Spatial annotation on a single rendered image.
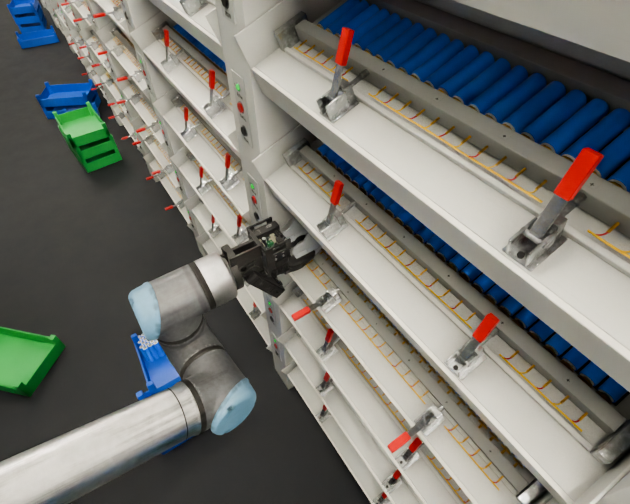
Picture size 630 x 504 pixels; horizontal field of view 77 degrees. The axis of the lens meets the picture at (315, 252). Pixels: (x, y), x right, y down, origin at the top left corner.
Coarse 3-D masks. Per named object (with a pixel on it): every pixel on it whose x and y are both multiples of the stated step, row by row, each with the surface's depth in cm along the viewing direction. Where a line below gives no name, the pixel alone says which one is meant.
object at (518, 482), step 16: (320, 256) 79; (336, 272) 76; (352, 304) 73; (368, 320) 70; (384, 336) 67; (400, 352) 65; (416, 368) 63; (432, 384) 61; (448, 400) 60; (464, 416) 58; (480, 432) 56; (464, 448) 57; (480, 448) 56; (496, 448) 55; (496, 464) 54; (512, 480) 53
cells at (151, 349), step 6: (138, 336) 145; (144, 336) 145; (138, 342) 143; (144, 342) 142; (150, 342) 142; (156, 342) 141; (144, 348) 139; (150, 348) 140; (156, 348) 141; (144, 354) 141; (150, 354) 141; (156, 354) 142; (162, 354) 143; (150, 360) 142
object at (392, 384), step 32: (288, 224) 83; (320, 288) 78; (352, 288) 76; (352, 320) 73; (384, 320) 71; (352, 352) 70; (384, 352) 68; (384, 384) 66; (416, 384) 64; (416, 416) 62; (448, 448) 59; (480, 480) 56
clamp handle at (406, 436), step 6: (414, 426) 59; (420, 426) 59; (408, 432) 58; (414, 432) 58; (396, 438) 58; (402, 438) 58; (408, 438) 58; (390, 444) 57; (396, 444) 57; (402, 444) 57; (390, 450) 57; (396, 450) 57
